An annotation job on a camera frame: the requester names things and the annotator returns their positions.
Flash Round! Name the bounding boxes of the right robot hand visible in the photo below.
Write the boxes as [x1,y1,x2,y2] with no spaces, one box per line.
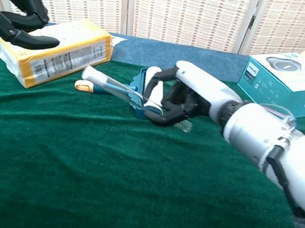
[138,55,249,141]

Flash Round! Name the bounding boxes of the clear glass test tube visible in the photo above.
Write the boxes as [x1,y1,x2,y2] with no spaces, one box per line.
[88,71,199,135]

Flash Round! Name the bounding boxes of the white rubber stopper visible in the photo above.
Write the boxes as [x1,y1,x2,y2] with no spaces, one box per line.
[80,65,111,86]

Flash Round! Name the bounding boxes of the blue table cover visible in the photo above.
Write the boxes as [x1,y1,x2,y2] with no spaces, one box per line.
[0,12,252,88]

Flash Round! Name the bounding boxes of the yellow tissue pack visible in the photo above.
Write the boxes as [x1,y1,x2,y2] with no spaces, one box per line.
[0,4,130,105]

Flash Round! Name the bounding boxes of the teal product box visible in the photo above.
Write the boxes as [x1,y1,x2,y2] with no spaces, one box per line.
[232,44,305,120]

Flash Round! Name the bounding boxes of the blue lint roller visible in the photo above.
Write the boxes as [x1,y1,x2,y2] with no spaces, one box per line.
[70,53,173,124]

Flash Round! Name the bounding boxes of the green velvet cloth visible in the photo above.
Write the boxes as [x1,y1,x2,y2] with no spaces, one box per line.
[0,39,305,228]

